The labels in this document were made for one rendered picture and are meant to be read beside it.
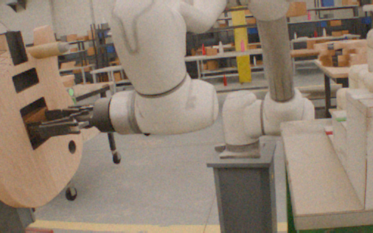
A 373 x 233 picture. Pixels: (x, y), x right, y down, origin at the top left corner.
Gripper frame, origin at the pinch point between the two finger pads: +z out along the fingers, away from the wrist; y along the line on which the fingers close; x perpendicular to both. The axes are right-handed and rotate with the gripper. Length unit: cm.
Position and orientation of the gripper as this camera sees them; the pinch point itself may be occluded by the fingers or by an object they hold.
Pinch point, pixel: (39, 122)
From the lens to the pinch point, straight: 82.8
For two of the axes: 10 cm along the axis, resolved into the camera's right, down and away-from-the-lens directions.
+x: -1.6, -9.3, -3.3
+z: -9.7, 0.9, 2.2
